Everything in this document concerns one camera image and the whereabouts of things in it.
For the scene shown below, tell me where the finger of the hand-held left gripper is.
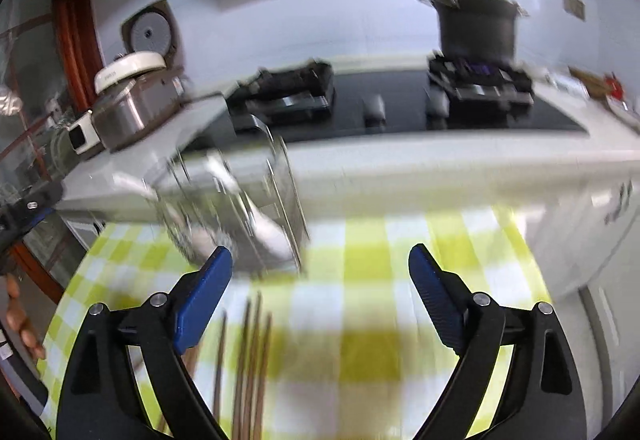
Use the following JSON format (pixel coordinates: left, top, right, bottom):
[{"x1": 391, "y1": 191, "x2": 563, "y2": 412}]
[{"x1": 0, "y1": 184, "x2": 65, "y2": 245}]

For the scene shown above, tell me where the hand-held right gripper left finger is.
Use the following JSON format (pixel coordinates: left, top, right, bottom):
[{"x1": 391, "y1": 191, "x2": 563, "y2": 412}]
[{"x1": 56, "y1": 246, "x2": 234, "y2": 440}]

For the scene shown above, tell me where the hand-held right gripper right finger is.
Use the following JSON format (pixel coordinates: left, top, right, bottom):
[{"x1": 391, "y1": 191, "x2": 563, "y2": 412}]
[{"x1": 408, "y1": 243, "x2": 585, "y2": 440}]

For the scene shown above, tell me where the brown wooden chopstick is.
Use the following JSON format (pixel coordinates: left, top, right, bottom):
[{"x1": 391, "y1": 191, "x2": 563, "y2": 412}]
[
  {"x1": 231, "y1": 300, "x2": 252, "y2": 440},
  {"x1": 247, "y1": 292, "x2": 263, "y2": 440},
  {"x1": 257, "y1": 315, "x2": 274, "y2": 440},
  {"x1": 212, "y1": 312, "x2": 229, "y2": 423}
]

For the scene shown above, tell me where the steel wire utensil rack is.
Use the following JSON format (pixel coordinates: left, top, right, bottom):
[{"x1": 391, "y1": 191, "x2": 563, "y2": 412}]
[{"x1": 142, "y1": 112, "x2": 311, "y2": 275}]

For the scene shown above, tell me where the person's left hand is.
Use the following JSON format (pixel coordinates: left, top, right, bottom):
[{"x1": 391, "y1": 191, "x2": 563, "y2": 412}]
[{"x1": 5, "y1": 275, "x2": 47, "y2": 362}]

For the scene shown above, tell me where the glass cabinet door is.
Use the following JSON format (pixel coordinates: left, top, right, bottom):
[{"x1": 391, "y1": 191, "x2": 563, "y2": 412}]
[{"x1": 0, "y1": 27, "x2": 86, "y2": 201}]

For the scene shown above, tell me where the green checked tablecloth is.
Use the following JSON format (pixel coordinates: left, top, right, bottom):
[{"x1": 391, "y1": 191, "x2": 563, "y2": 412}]
[{"x1": 37, "y1": 207, "x2": 556, "y2": 440}]

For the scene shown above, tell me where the white ceramic spoon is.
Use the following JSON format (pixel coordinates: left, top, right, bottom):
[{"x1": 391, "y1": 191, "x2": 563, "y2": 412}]
[{"x1": 245, "y1": 200, "x2": 296, "y2": 261}]

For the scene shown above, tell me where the steel rice cooker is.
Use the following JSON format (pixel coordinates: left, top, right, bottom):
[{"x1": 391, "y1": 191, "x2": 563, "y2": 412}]
[{"x1": 67, "y1": 50, "x2": 186, "y2": 158}]

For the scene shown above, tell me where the white kitchen counter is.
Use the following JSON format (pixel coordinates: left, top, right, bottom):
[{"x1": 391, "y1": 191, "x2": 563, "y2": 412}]
[{"x1": 55, "y1": 54, "x2": 640, "y2": 225}]

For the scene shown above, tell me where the white base cabinet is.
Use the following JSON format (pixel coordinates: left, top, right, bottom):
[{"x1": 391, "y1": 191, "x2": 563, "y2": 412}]
[{"x1": 500, "y1": 170, "x2": 640, "y2": 421}]

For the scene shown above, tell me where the black glass gas hob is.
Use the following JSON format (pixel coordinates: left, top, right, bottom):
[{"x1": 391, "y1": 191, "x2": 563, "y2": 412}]
[{"x1": 190, "y1": 54, "x2": 591, "y2": 141}]

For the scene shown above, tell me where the black burner grate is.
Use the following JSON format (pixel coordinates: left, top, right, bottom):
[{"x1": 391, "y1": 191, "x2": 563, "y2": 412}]
[
  {"x1": 227, "y1": 60, "x2": 336, "y2": 118},
  {"x1": 427, "y1": 52, "x2": 536, "y2": 105}
]

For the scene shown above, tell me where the wooden cutting board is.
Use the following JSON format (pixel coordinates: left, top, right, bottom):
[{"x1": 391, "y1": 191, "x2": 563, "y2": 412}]
[{"x1": 569, "y1": 66, "x2": 610, "y2": 99}]

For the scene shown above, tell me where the black cooking pot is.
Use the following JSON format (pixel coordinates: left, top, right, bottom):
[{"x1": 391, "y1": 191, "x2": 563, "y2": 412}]
[{"x1": 412, "y1": 0, "x2": 529, "y2": 61}]

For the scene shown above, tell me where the small red container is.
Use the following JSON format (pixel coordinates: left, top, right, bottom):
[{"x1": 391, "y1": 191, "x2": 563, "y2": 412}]
[{"x1": 604, "y1": 74, "x2": 626, "y2": 100}]

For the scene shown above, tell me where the red-brown door frame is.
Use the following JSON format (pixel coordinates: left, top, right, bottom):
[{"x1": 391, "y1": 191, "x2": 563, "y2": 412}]
[{"x1": 52, "y1": 0, "x2": 108, "y2": 108}]

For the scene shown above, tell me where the round wall vent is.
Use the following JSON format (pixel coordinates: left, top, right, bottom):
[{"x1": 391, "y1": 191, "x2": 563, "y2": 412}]
[{"x1": 122, "y1": 0, "x2": 179, "y2": 65}]

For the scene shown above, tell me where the black cabinet handle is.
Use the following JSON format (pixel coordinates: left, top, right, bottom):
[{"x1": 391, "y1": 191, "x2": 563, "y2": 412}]
[{"x1": 602, "y1": 182, "x2": 633, "y2": 225}]

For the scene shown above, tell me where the wall socket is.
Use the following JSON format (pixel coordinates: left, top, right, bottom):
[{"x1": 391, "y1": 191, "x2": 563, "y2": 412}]
[{"x1": 561, "y1": 0, "x2": 587, "y2": 23}]

